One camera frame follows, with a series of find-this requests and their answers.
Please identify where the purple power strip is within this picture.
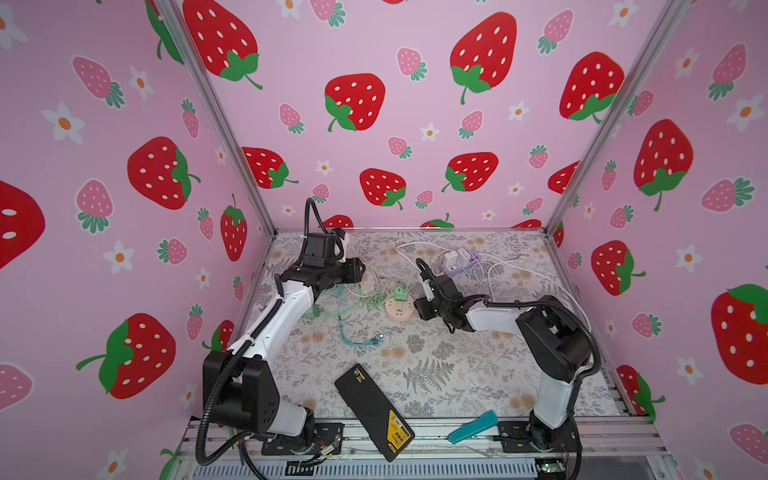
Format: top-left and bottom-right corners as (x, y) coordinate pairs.
(442, 248), (480, 278)

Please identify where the white charger plug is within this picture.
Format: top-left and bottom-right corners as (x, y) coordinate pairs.
(443, 248), (473, 269)

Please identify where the round pink power socket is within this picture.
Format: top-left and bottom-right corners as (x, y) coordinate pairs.
(384, 299), (414, 323)

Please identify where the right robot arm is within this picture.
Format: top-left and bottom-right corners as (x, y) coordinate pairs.
(414, 260), (602, 452)

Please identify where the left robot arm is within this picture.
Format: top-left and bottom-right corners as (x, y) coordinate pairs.
(195, 228), (366, 466)

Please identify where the teal plastic tool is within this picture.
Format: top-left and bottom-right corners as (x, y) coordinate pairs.
(447, 411), (499, 444)

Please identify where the black rectangular device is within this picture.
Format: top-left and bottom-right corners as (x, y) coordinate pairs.
(335, 363), (415, 462)

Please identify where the white cable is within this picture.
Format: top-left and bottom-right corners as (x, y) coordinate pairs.
(392, 241), (592, 337)

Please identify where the green usb cable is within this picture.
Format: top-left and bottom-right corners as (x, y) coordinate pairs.
(338, 281), (397, 313)

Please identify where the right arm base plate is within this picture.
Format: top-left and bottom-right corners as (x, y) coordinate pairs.
(493, 421), (578, 454)

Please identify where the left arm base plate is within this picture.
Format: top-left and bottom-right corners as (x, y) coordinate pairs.
(261, 421), (344, 456)

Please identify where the aluminium front rail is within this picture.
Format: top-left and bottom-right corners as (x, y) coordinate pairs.
(169, 416), (683, 479)

